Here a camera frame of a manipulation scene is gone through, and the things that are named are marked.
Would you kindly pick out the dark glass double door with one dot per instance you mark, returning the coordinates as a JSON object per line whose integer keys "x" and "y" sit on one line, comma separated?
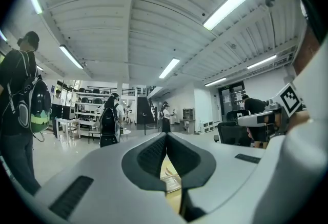
{"x": 225, "y": 105}

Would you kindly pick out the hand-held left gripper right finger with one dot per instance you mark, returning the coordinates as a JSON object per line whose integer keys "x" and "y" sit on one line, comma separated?
{"x": 225, "y": 171}

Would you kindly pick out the black mesh office chair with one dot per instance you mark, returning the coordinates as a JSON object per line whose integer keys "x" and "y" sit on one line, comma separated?
{"x": 230, "y": 133}

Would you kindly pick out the small white table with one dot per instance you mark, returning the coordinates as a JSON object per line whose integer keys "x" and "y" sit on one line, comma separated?
{"x": 68, "y": 121}

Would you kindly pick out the white shelving rack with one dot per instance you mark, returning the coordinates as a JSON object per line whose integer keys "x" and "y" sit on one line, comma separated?
{"x": 92, "y": 94}

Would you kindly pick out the small grey shelf unit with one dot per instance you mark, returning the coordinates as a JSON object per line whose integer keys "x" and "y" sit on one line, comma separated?
{"x": 188, "y": 115}

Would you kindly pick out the ceiling strip lights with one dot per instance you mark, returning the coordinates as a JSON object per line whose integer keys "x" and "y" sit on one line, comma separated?
{"x": 230, "y": 5}

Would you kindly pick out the dark staircase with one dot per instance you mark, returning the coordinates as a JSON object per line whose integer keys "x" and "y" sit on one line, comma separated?
{"x": 143, "y": 110}

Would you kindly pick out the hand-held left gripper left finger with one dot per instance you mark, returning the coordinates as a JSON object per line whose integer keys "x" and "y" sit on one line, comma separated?
{"x": 102, "y": 182}

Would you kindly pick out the black round-base stand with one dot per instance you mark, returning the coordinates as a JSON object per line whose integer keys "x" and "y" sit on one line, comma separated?
{"x": 145, "y": 130}

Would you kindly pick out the person's right forearm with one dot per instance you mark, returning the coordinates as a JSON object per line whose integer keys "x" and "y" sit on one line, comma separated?
{"x": 301, "y": 118}

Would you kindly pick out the black cabinet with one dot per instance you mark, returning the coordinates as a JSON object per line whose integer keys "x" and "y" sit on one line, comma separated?
{"x": 65, "y": 112}

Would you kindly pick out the round wooden table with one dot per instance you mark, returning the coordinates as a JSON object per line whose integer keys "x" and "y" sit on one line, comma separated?
{"x": 174, "y": 202}

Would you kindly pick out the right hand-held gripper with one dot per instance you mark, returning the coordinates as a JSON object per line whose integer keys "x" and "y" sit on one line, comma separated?
{"x": 290, "y": 101}

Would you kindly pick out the white low cabinet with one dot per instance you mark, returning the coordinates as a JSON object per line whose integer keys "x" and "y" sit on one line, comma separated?
{"x": 207, "y": 126}

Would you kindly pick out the black green dome backpack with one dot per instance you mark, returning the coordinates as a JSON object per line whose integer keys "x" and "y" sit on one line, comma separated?
{"x": 41, "y": 105}

